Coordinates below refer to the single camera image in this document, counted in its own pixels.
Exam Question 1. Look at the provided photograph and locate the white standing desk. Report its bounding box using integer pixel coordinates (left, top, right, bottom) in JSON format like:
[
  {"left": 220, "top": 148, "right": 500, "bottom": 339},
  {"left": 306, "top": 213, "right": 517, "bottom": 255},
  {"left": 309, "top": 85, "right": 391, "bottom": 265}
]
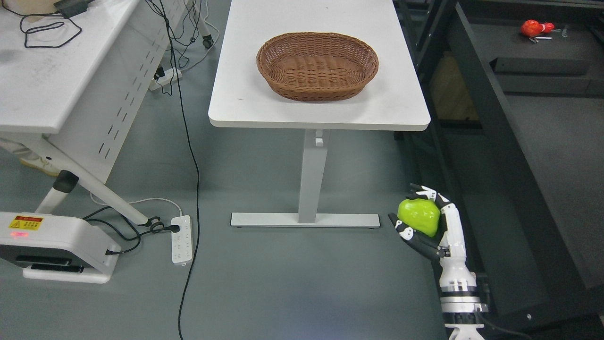
[{"left": 209, "top": 0, "right": 431, "bottom": 228}]

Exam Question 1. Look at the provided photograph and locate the far white power strip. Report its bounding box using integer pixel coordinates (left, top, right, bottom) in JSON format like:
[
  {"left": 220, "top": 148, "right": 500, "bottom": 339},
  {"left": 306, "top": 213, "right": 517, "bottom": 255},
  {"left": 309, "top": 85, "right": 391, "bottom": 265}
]
[{"left": 148, "top": 68, "right": 183, "bottom": 91}]

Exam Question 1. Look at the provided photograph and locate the green apple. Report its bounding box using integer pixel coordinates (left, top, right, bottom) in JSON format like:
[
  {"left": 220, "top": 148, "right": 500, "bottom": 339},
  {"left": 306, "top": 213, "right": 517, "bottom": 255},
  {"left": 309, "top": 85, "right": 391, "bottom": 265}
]
[{"left": 397, "top": 198, "right": 441, "bottom": 237}]

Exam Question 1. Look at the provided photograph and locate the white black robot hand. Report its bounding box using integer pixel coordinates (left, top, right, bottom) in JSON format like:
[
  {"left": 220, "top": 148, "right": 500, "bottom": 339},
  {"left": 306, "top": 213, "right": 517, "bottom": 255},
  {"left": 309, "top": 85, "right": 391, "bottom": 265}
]
[{"left": 388, "top": 184, "right": 478, "bottom": 288}]

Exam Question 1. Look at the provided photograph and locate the white floor power strip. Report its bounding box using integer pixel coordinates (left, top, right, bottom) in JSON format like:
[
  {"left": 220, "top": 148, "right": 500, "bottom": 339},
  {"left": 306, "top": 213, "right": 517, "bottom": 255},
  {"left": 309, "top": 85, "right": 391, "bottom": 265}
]
[{"left": 170, "top": 215, "right": 193, "bottom": 265}]

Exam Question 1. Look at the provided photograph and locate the long black power cable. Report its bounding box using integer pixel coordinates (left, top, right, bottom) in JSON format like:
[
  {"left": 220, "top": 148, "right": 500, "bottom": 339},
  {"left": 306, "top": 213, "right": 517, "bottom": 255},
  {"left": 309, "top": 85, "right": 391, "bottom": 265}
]
[{"left": 146, "top": 0, "right": 201, "bottom": 340}]

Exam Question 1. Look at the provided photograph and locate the brown wicker basket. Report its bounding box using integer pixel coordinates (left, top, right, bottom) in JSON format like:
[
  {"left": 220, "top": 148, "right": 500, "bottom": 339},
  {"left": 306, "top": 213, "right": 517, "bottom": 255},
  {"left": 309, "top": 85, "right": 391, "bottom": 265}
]
[{"left": 256, "top": 32, "right": 379, "bottom": 102}]

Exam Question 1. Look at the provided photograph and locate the black power adapter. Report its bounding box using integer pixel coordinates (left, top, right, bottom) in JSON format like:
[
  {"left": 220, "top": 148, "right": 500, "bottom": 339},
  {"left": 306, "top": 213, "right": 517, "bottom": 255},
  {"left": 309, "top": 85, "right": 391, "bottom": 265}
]
[{"left": 53, "top": 0, "right": 92, "bottom": 18}]

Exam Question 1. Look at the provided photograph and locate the white folding table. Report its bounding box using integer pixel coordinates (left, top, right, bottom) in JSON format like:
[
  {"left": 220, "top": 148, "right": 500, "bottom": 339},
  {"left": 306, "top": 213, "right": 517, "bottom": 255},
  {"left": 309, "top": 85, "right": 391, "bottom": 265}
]
[{"left": 1, "top": 0, "right": 192, "bottom": 226}]

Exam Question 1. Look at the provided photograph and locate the wooden box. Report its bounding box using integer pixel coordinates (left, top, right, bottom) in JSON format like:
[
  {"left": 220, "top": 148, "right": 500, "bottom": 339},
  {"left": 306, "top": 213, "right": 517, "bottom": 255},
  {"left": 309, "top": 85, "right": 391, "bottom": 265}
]
[{"left": 1, "top": 0, "right": 58, "bottom": 23}]

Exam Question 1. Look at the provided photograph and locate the white machine with warning label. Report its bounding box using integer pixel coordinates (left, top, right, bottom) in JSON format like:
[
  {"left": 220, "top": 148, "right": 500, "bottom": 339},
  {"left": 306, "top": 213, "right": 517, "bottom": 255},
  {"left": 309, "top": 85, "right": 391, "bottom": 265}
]
[{"left": 0, "top": 212, "right": 121, "bottom": 284}]

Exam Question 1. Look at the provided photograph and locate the red toy on shelf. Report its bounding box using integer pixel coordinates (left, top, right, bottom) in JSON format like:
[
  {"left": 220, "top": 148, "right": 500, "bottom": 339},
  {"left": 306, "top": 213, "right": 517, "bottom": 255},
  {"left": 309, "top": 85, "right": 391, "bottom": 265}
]
[{"left": 520, "top": 19, "right": 556, "bottom": 37}]

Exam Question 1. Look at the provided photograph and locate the black metal shelf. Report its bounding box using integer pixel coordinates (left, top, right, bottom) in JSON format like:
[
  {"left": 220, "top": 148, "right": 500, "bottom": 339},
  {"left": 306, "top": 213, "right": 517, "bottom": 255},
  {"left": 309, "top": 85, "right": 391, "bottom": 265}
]
[{"left": 395, "top": 0, "right": 603, "bottom": 340}]

